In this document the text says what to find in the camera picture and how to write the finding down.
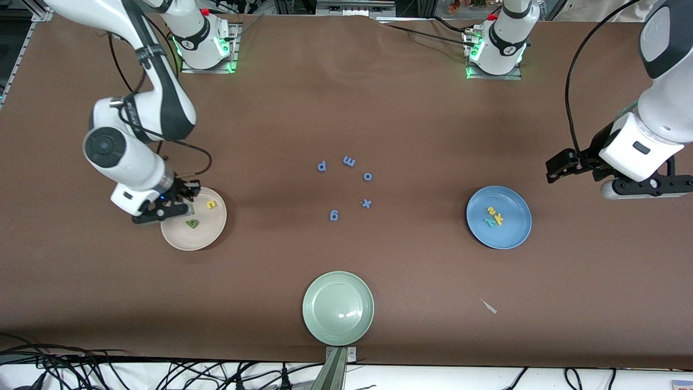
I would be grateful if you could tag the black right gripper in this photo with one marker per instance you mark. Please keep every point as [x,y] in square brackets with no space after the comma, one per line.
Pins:
[182,191]

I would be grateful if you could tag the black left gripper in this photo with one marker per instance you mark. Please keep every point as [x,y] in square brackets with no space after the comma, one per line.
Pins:
[594,153]

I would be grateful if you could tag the green letter b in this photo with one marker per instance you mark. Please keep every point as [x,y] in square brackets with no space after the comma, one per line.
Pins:
[189,224]

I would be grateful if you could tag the yellow letter k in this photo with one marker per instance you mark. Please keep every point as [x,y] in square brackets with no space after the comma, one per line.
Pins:
[498,219]

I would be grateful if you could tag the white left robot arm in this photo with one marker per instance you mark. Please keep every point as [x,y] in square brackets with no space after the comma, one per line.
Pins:
[666,108]

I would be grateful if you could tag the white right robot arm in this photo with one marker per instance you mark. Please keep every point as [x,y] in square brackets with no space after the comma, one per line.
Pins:
[162,103]

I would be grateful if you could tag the beige brown plate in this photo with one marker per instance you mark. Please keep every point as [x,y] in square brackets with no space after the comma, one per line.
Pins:
[208,233]

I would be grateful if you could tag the blue plate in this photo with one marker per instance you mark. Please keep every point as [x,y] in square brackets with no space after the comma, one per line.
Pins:
[511,233]

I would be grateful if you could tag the blue letter p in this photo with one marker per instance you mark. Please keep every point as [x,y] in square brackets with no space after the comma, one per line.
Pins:
[321,166]

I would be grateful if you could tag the white tape scrap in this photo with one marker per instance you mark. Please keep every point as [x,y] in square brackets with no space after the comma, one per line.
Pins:
[489,306]

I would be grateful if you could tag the blue letter m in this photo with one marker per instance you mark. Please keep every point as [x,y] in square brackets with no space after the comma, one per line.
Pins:
[349,161]

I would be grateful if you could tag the green plate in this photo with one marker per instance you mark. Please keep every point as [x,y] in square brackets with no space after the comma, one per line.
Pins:
[338,308]

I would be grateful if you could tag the orange background object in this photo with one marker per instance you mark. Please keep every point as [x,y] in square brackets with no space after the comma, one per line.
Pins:
[465,4]

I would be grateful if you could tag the brown table cover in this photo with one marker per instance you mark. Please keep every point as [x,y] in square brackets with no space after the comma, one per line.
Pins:
[379,108]

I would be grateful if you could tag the grey power strip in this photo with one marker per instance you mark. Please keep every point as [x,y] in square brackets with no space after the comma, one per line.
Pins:
[354,6]

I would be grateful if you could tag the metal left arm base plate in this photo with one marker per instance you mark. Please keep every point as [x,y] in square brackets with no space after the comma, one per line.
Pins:
[498,77]

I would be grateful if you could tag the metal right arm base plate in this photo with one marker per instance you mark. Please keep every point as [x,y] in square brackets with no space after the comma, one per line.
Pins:
[234,49]

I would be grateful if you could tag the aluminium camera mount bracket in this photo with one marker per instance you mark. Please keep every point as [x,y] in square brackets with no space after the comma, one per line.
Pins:
[333,368]

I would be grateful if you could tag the aluminium frame rail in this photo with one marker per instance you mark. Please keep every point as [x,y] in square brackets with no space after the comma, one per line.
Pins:
[42,13]

